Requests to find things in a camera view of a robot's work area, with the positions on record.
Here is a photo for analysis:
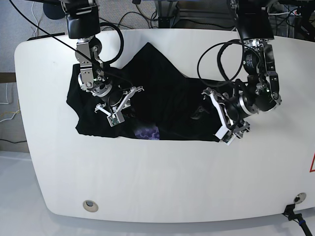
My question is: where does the red warning triangle sticker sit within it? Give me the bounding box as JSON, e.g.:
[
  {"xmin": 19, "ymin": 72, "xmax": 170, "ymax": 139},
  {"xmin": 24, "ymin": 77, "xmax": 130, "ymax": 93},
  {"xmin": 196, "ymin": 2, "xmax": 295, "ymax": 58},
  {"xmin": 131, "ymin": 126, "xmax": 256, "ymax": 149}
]
[{"xmin": 310, "ymin": 155, "xmax": 315, "ymax": 173}]

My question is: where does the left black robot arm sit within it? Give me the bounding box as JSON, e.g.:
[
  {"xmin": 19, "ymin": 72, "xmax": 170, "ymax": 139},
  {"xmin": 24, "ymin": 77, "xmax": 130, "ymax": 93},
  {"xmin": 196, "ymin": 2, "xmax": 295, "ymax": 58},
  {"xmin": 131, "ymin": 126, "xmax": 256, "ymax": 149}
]
[{"xmin": 201, "ymin": 0, "xmax": 282, "ymax": 145}]

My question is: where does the yellow cable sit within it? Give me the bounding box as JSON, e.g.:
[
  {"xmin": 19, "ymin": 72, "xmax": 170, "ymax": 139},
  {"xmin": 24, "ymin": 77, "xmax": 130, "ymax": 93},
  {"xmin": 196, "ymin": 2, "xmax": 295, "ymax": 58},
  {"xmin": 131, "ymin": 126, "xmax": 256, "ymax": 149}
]
[{"xmin": 0, "ymin": 98, "xmax": 20, "ymax": 118}]

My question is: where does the right table grommet hole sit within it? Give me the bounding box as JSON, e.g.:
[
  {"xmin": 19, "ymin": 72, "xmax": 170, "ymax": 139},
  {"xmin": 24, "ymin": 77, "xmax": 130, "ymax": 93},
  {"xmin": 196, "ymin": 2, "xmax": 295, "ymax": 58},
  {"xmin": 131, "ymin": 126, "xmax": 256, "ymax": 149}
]
[{"xmin": 294, "ymin": 192, "xmax": 307, "ymax": 204}]

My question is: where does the black clamp with cable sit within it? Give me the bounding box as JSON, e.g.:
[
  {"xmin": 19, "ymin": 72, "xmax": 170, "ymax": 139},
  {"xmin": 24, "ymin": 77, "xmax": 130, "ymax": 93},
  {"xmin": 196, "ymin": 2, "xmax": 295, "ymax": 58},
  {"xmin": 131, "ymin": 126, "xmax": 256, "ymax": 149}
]
[{"xmin": 282, "ymin": 204, "xmax": 313, "ymax": 236}]

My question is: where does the central aluminium stand post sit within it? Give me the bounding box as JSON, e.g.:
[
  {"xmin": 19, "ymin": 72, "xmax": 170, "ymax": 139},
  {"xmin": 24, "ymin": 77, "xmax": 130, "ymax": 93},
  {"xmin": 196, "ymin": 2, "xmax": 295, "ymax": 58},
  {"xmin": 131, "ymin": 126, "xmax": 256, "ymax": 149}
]
[{"xmin": 154, "ymin": 0, "xmax": 179, "ymax": 29}]

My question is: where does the white cable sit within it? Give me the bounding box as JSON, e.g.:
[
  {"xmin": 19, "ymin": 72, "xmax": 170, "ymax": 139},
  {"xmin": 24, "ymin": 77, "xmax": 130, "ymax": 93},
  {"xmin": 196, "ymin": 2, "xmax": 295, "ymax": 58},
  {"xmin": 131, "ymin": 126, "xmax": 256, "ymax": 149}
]
[{"xmin": 0, "ymin": 82, "xmax": 19, "ymax": 122}]

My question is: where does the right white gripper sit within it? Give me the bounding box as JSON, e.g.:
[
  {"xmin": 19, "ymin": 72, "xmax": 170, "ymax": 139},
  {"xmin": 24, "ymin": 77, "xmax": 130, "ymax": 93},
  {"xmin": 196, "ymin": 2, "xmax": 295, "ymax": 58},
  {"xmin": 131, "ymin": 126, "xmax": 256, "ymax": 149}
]
[{"xmin": 94, "ymin": 86, "xmax": 144, "ymax": 116}]

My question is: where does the black T-shirt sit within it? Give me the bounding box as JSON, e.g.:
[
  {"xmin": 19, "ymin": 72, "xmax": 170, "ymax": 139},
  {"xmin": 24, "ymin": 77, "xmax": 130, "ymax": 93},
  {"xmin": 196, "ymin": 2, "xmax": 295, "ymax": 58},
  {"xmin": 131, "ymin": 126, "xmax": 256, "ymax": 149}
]
[{"xmin": 66, "ymin": 43, "xmax": 221, "ymax": 142}]

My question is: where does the table grommet hole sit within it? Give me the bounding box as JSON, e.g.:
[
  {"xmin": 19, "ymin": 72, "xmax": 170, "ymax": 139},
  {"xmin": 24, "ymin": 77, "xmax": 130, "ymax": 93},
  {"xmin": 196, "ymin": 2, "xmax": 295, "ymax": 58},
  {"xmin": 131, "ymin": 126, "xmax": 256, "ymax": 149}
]
[
  {"xmin": 294, "ymin": 192, "xmax": 307, "ymax": 204},
  {"xmin": 83, "ymin": 200, "xmax": 98, "ymax": 213}
]

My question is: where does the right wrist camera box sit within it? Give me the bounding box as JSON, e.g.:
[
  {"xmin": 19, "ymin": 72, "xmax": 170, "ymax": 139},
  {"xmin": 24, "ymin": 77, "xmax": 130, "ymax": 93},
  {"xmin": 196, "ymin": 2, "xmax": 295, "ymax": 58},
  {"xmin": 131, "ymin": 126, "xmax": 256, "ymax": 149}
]
[{"xmin": 107, "ymin": 113, "xmax": 125, "ymax": 127}]

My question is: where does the round grey lamp base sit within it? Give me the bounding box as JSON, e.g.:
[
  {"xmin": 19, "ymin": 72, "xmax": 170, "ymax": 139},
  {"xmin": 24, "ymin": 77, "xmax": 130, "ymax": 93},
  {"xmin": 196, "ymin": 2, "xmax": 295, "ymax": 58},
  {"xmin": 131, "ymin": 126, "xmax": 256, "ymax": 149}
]
[{"xmin": 43, "ymin": 1, "xmax": 65, "ymax": 20}]

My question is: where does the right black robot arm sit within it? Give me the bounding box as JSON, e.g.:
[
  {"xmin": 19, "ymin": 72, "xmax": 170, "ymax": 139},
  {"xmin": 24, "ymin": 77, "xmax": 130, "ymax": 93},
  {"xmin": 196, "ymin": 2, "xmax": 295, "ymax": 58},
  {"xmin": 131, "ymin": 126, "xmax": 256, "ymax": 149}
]
[{"xmin": 60, "ymin": 0, "xmax": 144, "ymax": 127}]

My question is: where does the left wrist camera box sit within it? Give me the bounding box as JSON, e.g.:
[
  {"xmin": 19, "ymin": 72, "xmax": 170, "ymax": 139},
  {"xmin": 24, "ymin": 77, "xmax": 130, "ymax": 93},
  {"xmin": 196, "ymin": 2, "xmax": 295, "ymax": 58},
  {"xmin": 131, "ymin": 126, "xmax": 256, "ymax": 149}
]
[{"xmin": 215, "ymin": 126, "xmax": 236, "ymax": 146}]

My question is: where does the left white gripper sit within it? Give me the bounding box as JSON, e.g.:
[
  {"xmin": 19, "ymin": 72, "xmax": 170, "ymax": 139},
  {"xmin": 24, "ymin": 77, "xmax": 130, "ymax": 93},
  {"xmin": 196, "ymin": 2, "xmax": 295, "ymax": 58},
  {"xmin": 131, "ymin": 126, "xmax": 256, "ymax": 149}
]
[{"xmin": 202, "ymin": 88, "xmax": 250, "ymax": 139}]

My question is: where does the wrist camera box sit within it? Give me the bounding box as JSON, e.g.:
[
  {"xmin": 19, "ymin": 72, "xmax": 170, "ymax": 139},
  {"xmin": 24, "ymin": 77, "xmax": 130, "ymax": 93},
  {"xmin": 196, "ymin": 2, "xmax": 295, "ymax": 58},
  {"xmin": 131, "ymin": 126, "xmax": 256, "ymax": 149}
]
[
  {"xmin": 215, "ymin": 126, "xmax": 236, "ymax": 146},
  {"xmin": 107, "ymin": 113, "xmax": 125, "ymax": 127}
]

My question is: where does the left table grommet hole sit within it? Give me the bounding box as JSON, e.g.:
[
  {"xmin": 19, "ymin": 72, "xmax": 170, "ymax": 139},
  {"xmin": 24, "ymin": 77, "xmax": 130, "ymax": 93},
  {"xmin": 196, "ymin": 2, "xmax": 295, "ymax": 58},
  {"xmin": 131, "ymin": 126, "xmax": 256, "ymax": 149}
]
[{"xmin": 83, "ymin": 200, "xmax": 98, "ymax": 213}]

